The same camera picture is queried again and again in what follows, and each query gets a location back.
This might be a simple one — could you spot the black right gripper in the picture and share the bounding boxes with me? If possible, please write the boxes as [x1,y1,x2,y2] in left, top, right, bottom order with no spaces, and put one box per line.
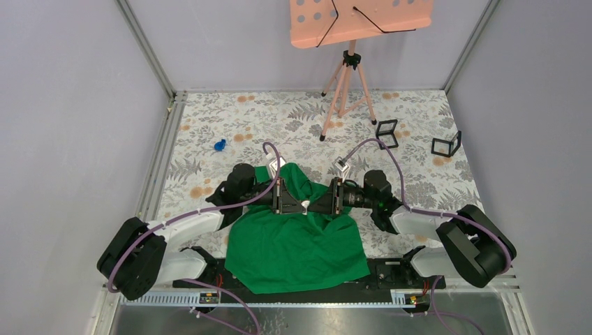
[307,177,378,216]

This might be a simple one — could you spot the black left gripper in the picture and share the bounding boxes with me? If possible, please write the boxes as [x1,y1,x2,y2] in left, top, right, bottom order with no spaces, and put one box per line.
[240,177,306,214]

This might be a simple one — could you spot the green t-shirt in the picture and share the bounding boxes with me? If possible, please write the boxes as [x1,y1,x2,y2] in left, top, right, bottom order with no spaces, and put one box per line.
[224,163,371,295]

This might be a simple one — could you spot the black display box frame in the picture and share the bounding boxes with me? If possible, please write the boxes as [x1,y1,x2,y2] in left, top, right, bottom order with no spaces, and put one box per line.
[375,119,399,150]

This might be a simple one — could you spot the black box with ring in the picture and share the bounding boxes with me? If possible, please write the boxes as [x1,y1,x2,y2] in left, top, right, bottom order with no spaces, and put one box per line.
[431,131,462,158]

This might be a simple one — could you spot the round orange white brooch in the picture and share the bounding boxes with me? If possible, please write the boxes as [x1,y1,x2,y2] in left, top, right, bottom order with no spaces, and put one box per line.
[301,200,310,215]

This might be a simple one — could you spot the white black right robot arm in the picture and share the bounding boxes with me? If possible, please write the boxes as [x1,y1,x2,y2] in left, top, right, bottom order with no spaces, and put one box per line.
[307,170,517,288]

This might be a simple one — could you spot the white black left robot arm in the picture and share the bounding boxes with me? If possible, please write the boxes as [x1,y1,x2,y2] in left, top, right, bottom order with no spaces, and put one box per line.
[96,163,306,300]

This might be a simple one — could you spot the small blue object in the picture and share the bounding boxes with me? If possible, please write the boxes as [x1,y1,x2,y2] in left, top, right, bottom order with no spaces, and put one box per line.
[214,139,226,151]

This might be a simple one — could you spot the floral table mat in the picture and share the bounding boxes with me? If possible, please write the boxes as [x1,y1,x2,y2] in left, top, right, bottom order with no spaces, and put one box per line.
[156,90,482,221]

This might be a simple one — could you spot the pink music stand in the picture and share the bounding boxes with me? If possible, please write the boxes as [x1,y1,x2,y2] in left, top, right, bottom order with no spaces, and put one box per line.
[289,0,434,142]

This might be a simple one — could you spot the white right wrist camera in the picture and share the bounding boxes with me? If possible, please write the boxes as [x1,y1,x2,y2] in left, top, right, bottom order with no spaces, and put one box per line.
[334,157,351,181]

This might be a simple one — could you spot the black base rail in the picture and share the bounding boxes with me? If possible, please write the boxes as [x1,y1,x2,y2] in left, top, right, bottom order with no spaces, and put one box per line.
[200,258,436,308]

